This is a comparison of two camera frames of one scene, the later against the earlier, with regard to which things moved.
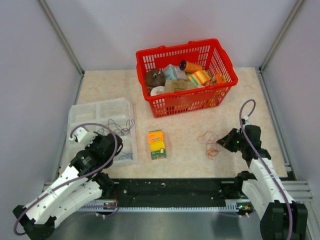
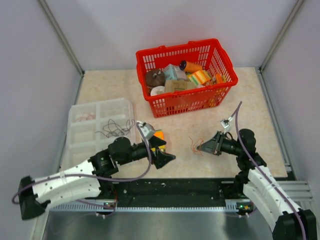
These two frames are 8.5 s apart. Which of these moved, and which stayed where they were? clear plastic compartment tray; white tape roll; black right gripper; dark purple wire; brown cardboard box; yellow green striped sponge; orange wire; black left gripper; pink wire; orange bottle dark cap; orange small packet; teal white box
Moved: orange wire; black right gripper; pink wire; black left gripper
Stayed: teal white box; orange small packet; orange bottle dark cap; dark purple wire; brown cardboard box; white tape roll; clear plastic compartment tray; yellow green striped sponge
